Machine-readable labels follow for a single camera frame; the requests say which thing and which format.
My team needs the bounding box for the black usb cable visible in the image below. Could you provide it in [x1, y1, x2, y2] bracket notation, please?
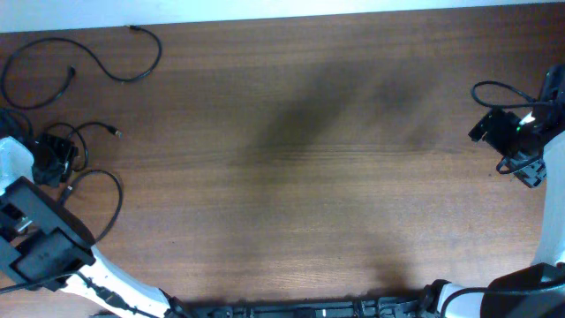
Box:
[41, 121, 123, 173]
[0, 25, 163, 110]
[56, 170, 124, 244]

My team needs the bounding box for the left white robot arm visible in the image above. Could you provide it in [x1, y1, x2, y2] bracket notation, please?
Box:
[1, 110, 193, 317]

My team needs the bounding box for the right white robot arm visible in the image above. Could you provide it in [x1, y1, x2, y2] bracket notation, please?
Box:
[411, 64, 564, 317]

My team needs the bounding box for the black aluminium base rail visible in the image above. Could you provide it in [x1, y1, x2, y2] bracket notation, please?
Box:
[164, 297, 440, 318]

